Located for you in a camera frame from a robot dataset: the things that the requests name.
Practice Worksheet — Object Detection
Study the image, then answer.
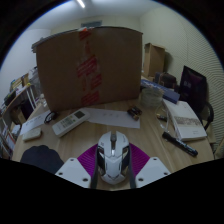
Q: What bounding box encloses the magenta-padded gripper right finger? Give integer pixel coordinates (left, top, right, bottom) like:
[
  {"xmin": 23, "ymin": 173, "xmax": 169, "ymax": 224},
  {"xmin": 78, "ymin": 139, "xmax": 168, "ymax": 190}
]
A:
[{"xmin": 128, "ymin": 143, "xmax": 172, "ymax": 190}]

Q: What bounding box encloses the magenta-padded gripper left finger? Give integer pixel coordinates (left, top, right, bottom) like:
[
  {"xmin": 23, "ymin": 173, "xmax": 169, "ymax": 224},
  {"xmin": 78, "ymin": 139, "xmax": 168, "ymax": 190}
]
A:
[{"xmin": 54, "ymin": 143, "xmax": 101, "ymax": 190}]

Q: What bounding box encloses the white and grey computer mouse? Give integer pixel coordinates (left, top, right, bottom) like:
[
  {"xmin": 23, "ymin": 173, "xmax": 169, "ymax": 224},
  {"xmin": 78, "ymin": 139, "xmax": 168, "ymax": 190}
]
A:
[{"xmin": 96, "ymin": 130, "xmax": 131, "ymax": 186}]

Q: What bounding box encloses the dark round mouse pad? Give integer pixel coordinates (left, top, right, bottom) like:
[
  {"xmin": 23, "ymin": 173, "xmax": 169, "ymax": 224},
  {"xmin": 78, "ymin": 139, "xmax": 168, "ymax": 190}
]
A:
[{"xmin": 19, "ymin": 144, "xmax": 65, "ymax": 175}]

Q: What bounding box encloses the black marker pen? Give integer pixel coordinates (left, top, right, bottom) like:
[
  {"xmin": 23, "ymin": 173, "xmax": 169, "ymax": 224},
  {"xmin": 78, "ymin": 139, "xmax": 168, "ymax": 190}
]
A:
[{"xmin": 161, "ymin": 131, "xmax": 199, "ymax": 158}]

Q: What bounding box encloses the large white remote control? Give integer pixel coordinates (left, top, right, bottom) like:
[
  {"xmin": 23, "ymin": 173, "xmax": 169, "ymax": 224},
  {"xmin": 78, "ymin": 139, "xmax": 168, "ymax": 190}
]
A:
[{"xmin": 51, "ymin": 108, "xmax": 91, "ymax": 138}]

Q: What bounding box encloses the white book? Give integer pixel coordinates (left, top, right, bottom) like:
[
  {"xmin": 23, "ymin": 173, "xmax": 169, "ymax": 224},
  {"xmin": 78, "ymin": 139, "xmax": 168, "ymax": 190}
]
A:
[{"xmin": 162, "ymin": 98, "xmax": 208, "ymax": 142}]

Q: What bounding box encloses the small dark gadget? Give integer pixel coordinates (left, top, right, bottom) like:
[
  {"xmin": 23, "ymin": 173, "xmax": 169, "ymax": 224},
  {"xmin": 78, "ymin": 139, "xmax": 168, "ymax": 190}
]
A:
[{"xmin": 126, "ymin": 104, "xmax": 143, "ymax": 121}]

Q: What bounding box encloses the white shelf unit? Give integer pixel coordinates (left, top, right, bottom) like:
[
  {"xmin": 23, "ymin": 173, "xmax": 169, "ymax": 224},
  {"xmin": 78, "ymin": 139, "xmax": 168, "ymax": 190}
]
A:
[{"xmin": 0, "ymin": 116, "xmax": 22, "ymax": 161}]

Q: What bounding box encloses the clear plastic container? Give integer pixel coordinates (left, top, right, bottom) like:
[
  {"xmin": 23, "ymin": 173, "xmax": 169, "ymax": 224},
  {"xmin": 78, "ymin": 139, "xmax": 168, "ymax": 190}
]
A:
[{"xmin": 139, "ymin": 86, "xmax": 165, "ymax": 108}]

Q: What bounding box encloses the long blue box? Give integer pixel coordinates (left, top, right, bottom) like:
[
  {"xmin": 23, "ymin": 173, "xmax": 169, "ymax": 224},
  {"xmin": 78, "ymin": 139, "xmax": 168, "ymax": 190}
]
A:
[{"xmin": 140, "ymin": 78, "xmax": 181, "ymax": 105}]

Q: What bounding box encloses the black chair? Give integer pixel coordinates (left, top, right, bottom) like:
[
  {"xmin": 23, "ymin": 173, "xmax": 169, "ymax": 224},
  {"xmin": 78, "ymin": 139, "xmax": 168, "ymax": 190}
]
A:
[{"xmin": 201, "ymin": 100, "xmax": 215, "ymax": 131}]

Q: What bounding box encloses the wooden side desk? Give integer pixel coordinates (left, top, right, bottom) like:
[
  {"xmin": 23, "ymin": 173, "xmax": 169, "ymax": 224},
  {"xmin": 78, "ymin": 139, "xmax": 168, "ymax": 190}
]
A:
[{"xmin": 1, "ymin": 73, "xmax": 38, "ymax": 126}]

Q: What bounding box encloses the black bag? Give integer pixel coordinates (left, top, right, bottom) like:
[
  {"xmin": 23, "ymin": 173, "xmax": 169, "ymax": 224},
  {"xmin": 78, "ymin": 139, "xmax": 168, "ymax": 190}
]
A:
[{"xmin": 179, "ymin": 65, "xmax": 208, "ymax": 114}]

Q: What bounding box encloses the large brown cardboard box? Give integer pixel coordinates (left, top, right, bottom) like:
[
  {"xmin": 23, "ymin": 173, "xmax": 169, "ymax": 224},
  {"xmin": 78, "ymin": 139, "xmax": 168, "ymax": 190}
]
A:
[{"xmin": 35, "ymin": 26, "xmax": 144, "ymax": 113}]

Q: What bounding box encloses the small brown cardboard box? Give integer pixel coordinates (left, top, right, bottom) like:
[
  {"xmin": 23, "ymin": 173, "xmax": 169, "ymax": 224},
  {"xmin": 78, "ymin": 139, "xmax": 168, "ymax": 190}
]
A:
[{"xmin": 143, "ymin": 42, "xmax": 166, "ymax": 80}]

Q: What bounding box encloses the black coiled cable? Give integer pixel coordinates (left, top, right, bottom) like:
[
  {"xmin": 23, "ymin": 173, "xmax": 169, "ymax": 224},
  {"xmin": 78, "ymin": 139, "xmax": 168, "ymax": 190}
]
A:
[{"xmin": 43, "ymin": 110, "xmax": 60, "ymax": 125}]

